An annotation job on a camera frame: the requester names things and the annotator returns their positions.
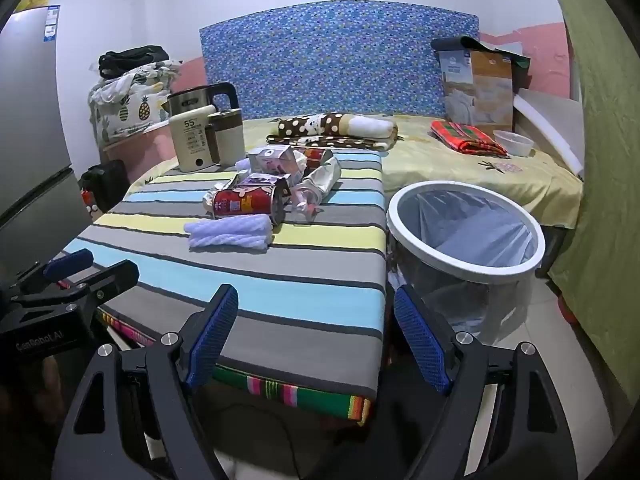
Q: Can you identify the grey refrigerator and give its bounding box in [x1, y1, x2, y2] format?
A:
[0, 2, 96, 281]

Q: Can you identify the clear plastic bowl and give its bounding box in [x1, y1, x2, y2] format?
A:
[492, 130, 535, 158]

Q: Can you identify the white silver foil bag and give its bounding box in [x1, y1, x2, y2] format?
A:
[300, 156, 343, 196]

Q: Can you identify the yellow bed sheet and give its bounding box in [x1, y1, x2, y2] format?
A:
[125, 115, 586, 231]

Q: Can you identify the cream cup with brown lid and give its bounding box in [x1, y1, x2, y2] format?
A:
[206, 108, 247, 166]

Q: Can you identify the brown polka-dot blanket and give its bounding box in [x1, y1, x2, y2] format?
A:
[266, 112, 399, 151]

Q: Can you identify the crushed red can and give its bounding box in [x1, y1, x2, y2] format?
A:
[202, 182, 286, 226]

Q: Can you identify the purple white carton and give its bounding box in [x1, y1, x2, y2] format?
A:
[240, 172, 293, 196]

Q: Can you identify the pineapple print quilt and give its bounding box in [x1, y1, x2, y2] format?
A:
[89, 60, 183, 146]

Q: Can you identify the grey striped mat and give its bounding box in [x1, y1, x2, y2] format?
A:
[62, 150, 388, 396]

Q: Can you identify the cardboard bedding box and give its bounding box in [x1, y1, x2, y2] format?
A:
[437, 49, 516, 133]

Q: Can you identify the white foam board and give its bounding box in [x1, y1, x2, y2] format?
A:
[512, 87, 585, 176]

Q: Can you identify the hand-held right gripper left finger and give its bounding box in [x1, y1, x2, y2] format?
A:
[52, 284, 240, 480]

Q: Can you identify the blue floral headboard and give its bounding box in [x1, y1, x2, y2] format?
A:
[199, 2, 481, 123]

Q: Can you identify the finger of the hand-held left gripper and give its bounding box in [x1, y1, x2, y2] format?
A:
[55, 260, 141, 311]
[7, 249, 96, 293]

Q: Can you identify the pink white carton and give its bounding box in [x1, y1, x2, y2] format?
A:
[248, 145, 301, 173]

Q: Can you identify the multicolour striped cloth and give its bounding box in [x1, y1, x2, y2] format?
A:
[97, 307, 376, 423]

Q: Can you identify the red plaid cloth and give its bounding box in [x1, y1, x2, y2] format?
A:
[430, 120, 511, 158]

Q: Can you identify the green curtain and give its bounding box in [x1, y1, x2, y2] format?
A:
[542, 0, 640, 411]

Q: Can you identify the cream steel soy milk maker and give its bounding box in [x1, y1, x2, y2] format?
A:
[166, 82, 240, 173]

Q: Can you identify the black bag on box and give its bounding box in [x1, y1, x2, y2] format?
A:
[430, 36, 532, 91]

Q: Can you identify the black floor bag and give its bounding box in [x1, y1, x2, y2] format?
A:
[79, 160, 128, 213]

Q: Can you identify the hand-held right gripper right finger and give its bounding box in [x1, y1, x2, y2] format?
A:
[392, 284, 581, 480]

